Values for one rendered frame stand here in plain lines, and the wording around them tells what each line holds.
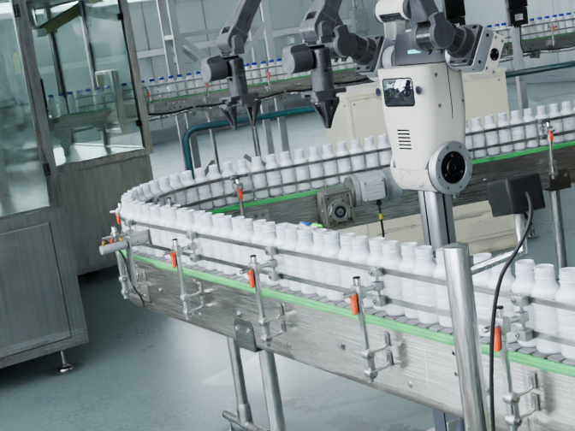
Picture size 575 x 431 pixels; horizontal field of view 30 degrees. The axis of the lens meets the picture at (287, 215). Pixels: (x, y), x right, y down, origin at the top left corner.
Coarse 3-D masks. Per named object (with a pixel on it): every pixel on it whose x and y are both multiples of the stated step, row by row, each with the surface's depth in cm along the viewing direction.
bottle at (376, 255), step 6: (372, 240) 247; (378, 240) 244; (384, 240) 245; (372, 246) 244; (378, 246) 244; (372, 252) 245; (378, 252) 244; (372, 258) 244; (378, 258) 244; (372, 264) 244; (378, 264) 244; (378, 306) 246; (384, 306) 245
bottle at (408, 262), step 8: (408, 248) 234; (408, 256) 234; (400, 264) 236; (408, 264) 234; (408, 272) 234; (400, 280) 237; (408, 280) 234; (408, 288) 235; (408, 296) 235; (408, 312) 236; (416, 312) 235
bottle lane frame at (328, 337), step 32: (160, 288) 341; (192, 288) 321; (224, 288) 303; (192, 320) 326; (224, 320) 308; (256, 320) 291; (288, 320) 276; (320, 320) 263; (352, 320) 251; (384, 320) 240; (288, 352) 280; (320, 352) 266; (352, 352) 254; (384, 352) 242; (416, 352) 232; (448, 352) 222; (512, 352) 206; (384, 384) 245; (416, 384) 235; (448, 384) 225; (544, 384) 200; (544, 416) 202
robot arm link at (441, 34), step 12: (420, 0) 288; (432, 0) 290; (420, 12) 289; (432, 12) 289; (420, 24) 294; (432, 24) 288; (444, 24) 289; (432, 36) 288; (444, 36) 289; (420, 48) 294; (444, 48) 290
